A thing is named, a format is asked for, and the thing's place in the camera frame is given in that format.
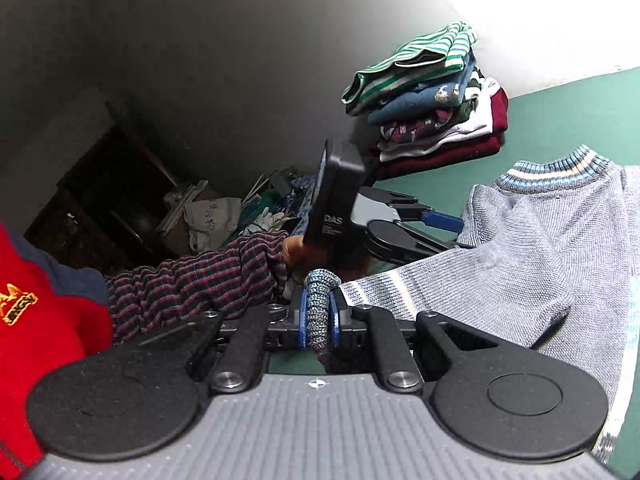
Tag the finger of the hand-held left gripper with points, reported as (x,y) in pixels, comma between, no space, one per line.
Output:
(442,222)
(430,244)

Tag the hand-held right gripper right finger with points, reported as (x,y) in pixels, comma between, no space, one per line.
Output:
(336,325)

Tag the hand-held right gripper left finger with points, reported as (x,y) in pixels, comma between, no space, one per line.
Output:
(303,320)

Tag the grey knit sweater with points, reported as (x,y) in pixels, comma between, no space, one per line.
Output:
(550,240)

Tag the person's left hand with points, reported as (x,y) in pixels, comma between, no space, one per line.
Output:
(295,250)

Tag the blue patterned cloth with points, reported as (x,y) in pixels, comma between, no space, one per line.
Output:
(295,200)

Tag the white gloves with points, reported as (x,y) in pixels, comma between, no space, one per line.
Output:
(265,222)

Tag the plaid shirt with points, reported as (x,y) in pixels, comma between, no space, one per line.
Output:
(415,130)

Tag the white shirt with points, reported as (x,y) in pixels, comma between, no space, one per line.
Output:
(480,120)

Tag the blue knit sweater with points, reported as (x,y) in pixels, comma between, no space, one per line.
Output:
(415,100)

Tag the white cloth bag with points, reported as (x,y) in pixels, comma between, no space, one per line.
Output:
(210,220)

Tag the green striped shirt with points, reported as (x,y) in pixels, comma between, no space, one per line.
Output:
(400,60)

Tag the dark wooden cabinet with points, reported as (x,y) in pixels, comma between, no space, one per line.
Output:
(100,185)

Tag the person's red jacket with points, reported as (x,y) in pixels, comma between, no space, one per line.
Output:
(40,360)

